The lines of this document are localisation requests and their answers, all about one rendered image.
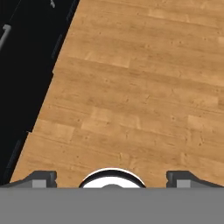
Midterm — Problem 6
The white and black round object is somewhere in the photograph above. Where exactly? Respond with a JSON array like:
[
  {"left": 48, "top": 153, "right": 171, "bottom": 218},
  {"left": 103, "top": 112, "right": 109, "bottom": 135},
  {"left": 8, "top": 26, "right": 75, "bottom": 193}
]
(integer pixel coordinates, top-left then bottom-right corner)
[{"left": 78, "top": 167, "right": 147, "bottom": 189}]

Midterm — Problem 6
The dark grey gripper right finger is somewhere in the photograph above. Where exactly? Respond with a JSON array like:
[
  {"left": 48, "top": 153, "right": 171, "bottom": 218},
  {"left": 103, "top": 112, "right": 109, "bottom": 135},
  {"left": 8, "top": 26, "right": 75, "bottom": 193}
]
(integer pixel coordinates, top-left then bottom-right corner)
[{"left": 165, "top": 171, "right": 224, "bottom": 189}]

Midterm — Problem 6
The black cupboard run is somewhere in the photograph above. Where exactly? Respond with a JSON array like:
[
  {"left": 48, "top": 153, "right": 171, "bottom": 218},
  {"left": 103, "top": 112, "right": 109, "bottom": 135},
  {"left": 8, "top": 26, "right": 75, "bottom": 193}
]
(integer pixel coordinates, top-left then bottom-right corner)
[{"left": 0, "top": 0, "right": 81, "bottom": 186}]

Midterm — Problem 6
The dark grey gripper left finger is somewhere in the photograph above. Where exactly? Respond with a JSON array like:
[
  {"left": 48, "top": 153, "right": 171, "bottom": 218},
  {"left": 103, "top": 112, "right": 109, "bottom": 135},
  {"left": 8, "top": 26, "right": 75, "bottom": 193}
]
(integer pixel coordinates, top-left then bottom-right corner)
[{"left": 8, "top": 171, "right": 58, "bottom": 189}]

